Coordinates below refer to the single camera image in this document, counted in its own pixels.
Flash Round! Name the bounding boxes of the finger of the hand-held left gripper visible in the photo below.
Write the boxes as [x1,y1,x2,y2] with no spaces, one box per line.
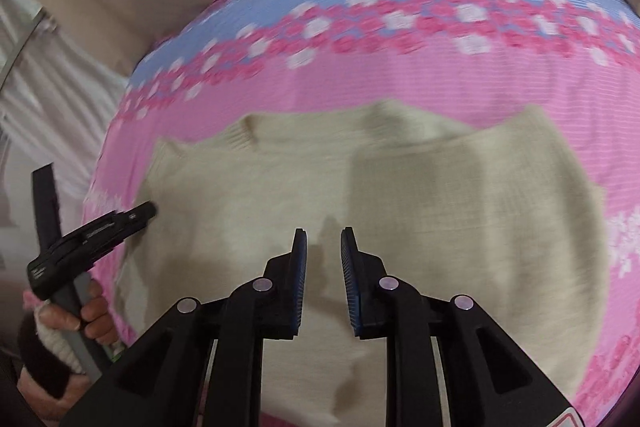
[32,164,63,254]
[122,201,159,234]

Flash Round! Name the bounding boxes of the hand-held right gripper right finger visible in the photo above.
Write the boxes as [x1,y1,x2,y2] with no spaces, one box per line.
[340,227,582,427]

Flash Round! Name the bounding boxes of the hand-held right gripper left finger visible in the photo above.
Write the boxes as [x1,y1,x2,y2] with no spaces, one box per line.
[59,228,309,427]

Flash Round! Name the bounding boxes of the cream sweater with black hearts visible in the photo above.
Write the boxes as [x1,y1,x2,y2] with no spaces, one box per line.
[116,102,609,427]

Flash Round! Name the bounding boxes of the person's left hand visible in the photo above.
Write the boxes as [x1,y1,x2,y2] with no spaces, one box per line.
[37,281,119,345]

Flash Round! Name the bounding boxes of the white curtain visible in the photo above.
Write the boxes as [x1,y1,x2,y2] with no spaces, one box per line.
[0,0,129,229]

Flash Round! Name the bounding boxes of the pink floral blanket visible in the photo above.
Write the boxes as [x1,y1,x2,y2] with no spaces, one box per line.
[82,0,640,427]

